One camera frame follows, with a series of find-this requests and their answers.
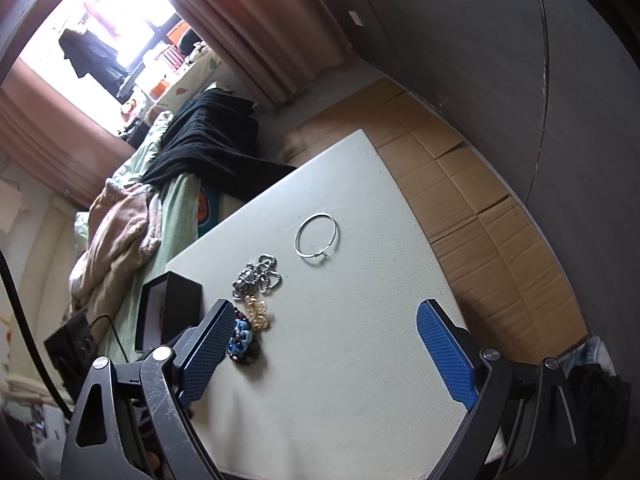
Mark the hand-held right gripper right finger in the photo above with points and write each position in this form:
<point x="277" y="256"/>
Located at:
<point x="447" y="355"/>

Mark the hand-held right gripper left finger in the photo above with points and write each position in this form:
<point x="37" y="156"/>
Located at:
<point x="207" y="355"/>

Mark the blue beaded brooch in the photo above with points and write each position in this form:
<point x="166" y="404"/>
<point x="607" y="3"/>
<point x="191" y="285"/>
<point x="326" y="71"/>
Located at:
<point x="246" y="342"/>

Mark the black jewelry box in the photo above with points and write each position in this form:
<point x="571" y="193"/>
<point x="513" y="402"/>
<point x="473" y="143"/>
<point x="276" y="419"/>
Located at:
<point x="172" y="310"/>

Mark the black power adapter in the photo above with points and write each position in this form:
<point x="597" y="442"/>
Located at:
<point x="72" y="347"/>

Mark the beige fleece blanket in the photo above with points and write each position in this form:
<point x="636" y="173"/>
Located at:
<point x="117" y="240"/>

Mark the flattened cardboard sheet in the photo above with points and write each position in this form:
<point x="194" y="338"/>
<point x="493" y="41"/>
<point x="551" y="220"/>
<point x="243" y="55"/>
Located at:
<point x="480" y="210"/>

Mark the blue orange printed cushion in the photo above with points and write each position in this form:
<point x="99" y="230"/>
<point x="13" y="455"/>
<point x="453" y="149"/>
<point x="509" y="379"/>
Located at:
<point x="207" y="205"/>

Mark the light green bedsheet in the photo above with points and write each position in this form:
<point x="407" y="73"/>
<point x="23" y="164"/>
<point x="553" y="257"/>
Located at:
<point x="177" y="205"/>

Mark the dark cloth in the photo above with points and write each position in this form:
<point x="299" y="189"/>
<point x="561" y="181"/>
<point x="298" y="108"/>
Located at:
<point x="597" y="405"/>

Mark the black knitted cloth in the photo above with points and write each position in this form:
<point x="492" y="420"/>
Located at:
<point x="200" y="145"/>

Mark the black hanging garment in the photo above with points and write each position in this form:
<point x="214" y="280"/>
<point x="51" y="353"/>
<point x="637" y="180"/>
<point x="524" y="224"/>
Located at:
<point x="92" y="57"/>

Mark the pink curtain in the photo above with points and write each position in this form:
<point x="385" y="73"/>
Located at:
<point x="240" y="25"/>

